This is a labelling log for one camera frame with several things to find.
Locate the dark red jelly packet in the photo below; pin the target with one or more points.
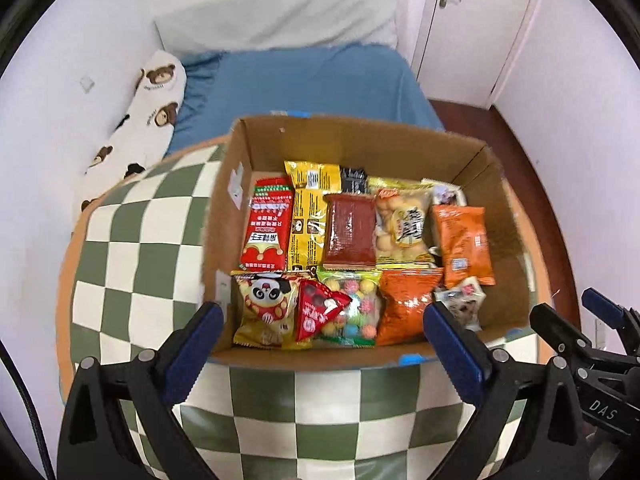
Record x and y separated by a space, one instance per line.
349 243

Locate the red tall snack packet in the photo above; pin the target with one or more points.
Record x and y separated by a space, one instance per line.
268 226

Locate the blue bed sheet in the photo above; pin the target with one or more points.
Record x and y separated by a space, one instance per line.
366 81

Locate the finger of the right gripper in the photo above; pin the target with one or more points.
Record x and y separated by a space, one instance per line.
607 371
612 312

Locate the bear print pillow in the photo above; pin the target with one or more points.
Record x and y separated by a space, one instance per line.
141 139

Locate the black wafer packet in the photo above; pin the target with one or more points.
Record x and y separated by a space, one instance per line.
354 180

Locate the yellow panda biscuit bag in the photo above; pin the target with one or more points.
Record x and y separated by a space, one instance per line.
268 302

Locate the cranberry oat cookie packet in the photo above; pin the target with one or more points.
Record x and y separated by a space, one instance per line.
444 193

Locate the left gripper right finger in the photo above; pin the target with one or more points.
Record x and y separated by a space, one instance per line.
550 442

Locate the white door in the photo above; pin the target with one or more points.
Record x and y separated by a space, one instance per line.
465 46

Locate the colourful candy balls bag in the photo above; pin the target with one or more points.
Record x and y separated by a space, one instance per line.
357 325

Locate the red triangular chocolate packet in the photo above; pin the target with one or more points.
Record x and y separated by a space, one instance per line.
317 305

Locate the orange chips bag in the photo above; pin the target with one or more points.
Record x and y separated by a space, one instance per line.
407 293

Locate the small white barcode snack packet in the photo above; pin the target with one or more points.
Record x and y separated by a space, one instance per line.
463 302

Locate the orange snack packet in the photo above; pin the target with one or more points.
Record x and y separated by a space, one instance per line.
463 243

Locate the white grey blanket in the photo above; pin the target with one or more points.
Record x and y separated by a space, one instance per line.
257 25

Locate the cardboard box with printed outside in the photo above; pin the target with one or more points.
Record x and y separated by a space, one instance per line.
261 144

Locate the yellow round cracker bag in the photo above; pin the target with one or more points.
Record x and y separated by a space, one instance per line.
401 210

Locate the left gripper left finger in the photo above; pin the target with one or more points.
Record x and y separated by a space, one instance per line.
95 441

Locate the yellow snack packet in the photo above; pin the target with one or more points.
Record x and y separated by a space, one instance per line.
311 182

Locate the green white checkered tablecloth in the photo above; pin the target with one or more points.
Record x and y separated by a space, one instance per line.
132 275

